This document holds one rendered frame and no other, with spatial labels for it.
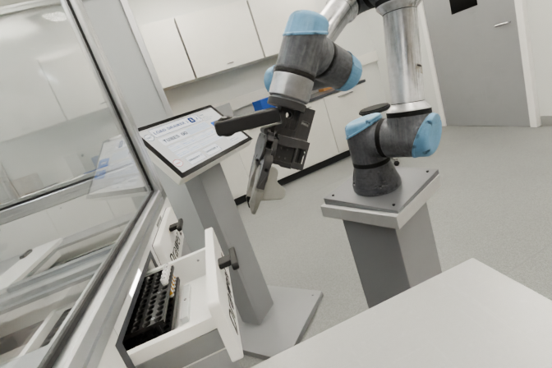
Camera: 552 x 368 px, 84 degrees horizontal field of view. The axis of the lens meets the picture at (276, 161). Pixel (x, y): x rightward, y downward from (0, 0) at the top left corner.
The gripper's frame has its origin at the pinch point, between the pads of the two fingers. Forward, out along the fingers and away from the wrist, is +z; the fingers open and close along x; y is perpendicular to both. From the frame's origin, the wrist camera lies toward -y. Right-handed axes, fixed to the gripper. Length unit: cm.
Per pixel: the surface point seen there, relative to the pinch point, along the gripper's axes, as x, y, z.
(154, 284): 4.0, -13.4, 20.6
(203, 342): -12.7, -4.4, 19.0
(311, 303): 87, 68, 71
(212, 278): -8.2, -4.6, 11.2
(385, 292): 28, 59, 29
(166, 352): -12.7, -9.3, 20.9
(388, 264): 24, 54, 18
